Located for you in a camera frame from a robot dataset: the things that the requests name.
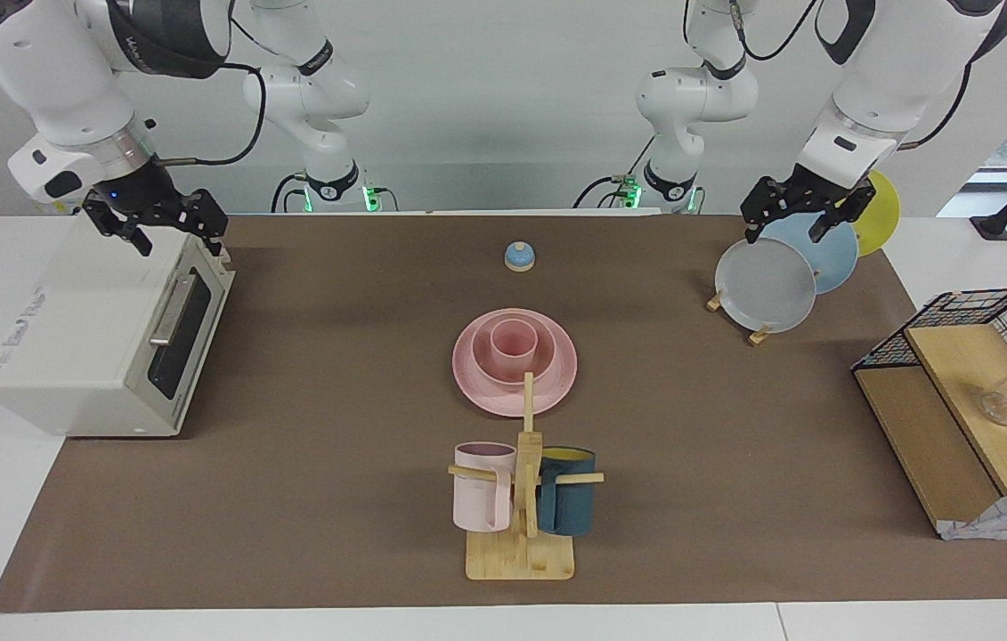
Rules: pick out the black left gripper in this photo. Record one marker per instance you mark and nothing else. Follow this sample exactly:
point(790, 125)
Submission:
point(810, 191)

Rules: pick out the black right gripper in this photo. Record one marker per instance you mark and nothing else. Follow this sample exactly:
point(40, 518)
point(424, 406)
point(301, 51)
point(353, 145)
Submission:
point(151, 200)

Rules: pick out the pink tumbler cup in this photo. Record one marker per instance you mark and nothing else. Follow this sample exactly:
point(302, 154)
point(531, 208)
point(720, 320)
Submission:
point(514, 352)

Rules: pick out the pink bowl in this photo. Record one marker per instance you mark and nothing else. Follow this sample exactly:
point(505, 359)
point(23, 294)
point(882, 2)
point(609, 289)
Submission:
point(485, 356)

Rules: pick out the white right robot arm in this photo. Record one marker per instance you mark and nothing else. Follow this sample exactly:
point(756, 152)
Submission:
point(58, 71)

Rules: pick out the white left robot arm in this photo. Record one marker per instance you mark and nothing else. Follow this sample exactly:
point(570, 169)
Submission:
point(877, 80)

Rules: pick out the light blue plate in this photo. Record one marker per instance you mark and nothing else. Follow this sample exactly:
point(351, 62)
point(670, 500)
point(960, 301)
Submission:
point(832, 254)

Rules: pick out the grey plate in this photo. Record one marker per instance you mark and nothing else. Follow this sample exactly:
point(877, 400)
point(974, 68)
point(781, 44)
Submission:
point(766, 285)

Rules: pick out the yellow plate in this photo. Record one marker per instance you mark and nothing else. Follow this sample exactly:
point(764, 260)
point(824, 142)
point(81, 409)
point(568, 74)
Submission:
point(884, 214)

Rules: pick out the wooden plate rack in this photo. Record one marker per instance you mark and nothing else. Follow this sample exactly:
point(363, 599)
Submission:
point(759, 336)

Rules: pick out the beige toaster oven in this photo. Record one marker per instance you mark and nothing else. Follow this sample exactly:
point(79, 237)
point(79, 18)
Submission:
point(85, 347)

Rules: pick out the brown table mat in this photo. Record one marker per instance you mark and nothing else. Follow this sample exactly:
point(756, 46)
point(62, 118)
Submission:
point(334, 445)

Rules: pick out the speckled pink plate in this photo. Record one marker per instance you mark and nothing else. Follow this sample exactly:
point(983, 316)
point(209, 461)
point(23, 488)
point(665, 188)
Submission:
point(556, 374)

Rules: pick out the clear drinking glass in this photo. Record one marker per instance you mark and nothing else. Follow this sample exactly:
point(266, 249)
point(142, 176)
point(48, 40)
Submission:
point(998, 405)

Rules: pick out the teal mug yellow inside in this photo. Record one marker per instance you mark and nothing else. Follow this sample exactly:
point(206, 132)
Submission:
point(570, 499)

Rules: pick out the pink mug purple inside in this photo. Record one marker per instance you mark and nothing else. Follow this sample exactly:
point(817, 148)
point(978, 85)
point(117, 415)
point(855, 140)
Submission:
point(478, 494)

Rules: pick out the wooden mug tree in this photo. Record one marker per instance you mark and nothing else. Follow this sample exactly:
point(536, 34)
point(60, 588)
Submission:
point(521, 556)

